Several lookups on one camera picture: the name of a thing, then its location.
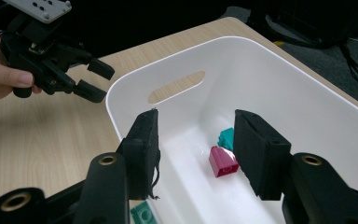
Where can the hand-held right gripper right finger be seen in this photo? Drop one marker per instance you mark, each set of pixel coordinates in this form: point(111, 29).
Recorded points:
point(261, 155)

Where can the magenta toy block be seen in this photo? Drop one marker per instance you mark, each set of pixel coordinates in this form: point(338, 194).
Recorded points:
point(222, 162)

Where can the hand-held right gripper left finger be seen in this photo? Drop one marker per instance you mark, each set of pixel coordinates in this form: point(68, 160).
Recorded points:
point(143, 155)

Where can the white plastic bin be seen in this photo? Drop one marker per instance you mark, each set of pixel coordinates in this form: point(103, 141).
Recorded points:
point(261, 77)

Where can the turquoise toy block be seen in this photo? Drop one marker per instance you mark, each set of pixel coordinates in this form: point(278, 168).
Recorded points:
point(227, 139)

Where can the teal green toy block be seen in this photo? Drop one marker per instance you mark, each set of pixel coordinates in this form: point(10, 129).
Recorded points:
point(143, 214)

